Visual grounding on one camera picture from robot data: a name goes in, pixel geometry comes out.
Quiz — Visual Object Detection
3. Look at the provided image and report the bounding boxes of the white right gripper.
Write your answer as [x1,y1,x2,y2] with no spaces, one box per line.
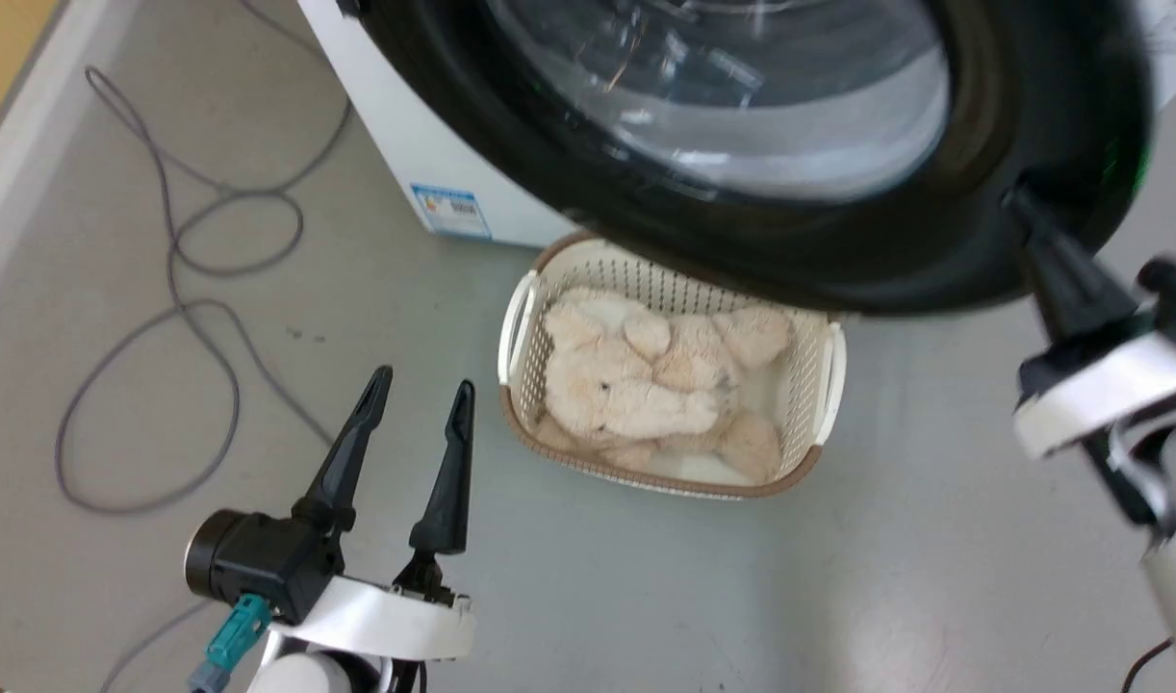
[1002,188,1176,461]

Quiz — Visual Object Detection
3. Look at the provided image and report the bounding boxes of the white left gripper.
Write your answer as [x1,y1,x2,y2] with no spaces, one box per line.
[270,366,476,663]

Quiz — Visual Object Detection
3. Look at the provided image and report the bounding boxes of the black round glass washer door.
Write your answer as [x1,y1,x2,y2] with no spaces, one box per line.
[343,0,1155,317]

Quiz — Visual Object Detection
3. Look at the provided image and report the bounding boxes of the white washing machine body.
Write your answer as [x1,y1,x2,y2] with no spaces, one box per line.
[297,0,1176,249]

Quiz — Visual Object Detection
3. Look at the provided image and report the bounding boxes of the beige plush teddy bear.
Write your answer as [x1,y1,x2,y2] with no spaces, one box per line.
[533,287,794,485]

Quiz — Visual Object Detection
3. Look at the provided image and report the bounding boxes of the blue energy label sticker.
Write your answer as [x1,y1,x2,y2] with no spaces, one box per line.
[410,183,494,241]

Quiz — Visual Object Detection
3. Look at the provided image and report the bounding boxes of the white perforated laundry basket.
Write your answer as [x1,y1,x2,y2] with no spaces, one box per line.
[497,231,848,501]

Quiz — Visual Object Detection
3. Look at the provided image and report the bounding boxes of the teal cable connector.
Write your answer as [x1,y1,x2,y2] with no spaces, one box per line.
[189,593,273,693]

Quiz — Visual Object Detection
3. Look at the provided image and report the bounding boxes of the grey floor cable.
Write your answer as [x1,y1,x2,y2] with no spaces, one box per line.
[99,597,214,693]
[54,0,354,516]

